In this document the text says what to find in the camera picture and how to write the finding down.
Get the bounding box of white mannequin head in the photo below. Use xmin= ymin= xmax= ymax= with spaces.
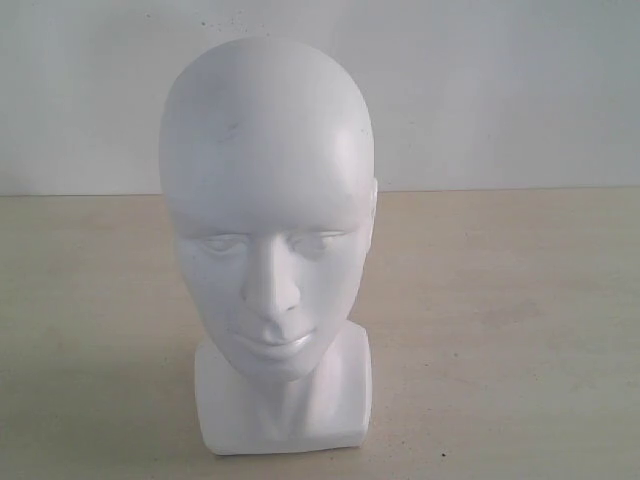
xmin=159 ymin=38 xmax=377 ymax=455

